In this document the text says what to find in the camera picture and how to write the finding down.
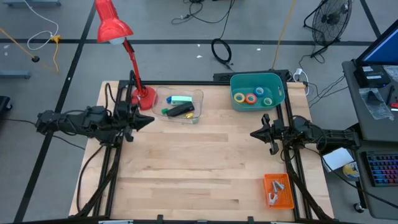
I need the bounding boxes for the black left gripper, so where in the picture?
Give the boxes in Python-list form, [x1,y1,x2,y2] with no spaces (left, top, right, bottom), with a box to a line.
[123,104,155,142]

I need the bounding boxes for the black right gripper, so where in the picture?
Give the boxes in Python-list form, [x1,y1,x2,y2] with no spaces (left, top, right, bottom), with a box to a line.
[250,113,285,156]

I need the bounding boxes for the black stapler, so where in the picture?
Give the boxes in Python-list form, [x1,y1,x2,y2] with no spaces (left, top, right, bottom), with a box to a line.
[166,101,196,118]

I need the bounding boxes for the mint green stapler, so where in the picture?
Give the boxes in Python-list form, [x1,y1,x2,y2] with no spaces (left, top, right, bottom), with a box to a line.
[170,95,193,106]

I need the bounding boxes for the teal plastic bin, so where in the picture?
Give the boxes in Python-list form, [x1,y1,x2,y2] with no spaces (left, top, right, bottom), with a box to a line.
[229,72,285,112]

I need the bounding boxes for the clear plastic bin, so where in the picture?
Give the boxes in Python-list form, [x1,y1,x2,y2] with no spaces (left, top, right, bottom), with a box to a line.
[152,86,205,124]

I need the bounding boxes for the orange mesh basket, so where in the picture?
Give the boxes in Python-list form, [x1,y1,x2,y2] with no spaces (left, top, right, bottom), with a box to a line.
[263,173,295,210]

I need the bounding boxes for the black power strip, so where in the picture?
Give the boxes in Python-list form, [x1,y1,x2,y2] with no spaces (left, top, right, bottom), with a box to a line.
[213,68,290,83]

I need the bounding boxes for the white power adapter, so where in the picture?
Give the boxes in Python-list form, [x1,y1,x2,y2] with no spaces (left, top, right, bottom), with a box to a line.
[294,67,308,83]

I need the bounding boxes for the white paper sheet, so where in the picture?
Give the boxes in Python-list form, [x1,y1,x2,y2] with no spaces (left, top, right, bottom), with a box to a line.
[322,147,355,172]

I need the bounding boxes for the red desk lamp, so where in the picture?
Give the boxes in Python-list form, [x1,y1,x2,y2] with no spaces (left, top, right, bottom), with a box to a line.
[94,0,158,111]

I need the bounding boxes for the grey side desk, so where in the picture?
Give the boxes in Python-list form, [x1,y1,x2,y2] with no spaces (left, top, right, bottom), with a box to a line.
[341,58,398,220]

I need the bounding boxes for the clear plastic bag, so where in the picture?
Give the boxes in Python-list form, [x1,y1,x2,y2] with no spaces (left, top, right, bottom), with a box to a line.
[359,87,395,121]

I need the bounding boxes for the black mini computer box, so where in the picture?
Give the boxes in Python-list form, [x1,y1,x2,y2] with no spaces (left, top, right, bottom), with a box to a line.
[354,64,392,88]

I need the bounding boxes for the rainbow backlit keyboard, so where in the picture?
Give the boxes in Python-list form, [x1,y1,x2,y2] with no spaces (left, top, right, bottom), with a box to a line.
[361,151,398,187]

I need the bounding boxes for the black pen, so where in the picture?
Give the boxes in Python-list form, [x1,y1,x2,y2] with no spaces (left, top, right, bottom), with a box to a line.
[386,85,396,105]

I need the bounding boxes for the black floor fan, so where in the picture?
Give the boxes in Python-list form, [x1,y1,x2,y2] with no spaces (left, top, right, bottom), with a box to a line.
[303,0,353,58]

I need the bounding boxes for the grey metal floor base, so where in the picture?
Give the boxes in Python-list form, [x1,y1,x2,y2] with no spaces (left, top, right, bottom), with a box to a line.
[2,0,62,7]
[0,70,31,79]

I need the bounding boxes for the computer monitor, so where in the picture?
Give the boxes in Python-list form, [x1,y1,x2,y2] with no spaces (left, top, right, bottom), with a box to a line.
[355,21,398,66]

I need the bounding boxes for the black aluminium rig frame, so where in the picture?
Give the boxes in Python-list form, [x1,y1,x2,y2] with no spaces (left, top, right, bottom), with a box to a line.
[74,68,335,224]

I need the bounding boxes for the coiled black floor cable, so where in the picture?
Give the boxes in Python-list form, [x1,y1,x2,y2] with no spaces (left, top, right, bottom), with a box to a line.
[211,37,233,66]

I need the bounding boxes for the yellow power cord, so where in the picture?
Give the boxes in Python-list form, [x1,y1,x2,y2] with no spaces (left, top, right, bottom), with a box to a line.
[272,0,298,70]

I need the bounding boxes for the yellow extension cord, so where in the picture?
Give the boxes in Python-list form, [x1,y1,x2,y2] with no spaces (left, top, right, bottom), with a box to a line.
[0,27,62,73]

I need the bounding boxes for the white floor cable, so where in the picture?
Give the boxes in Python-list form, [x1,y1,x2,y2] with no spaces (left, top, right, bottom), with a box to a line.
[23,0,60,51]

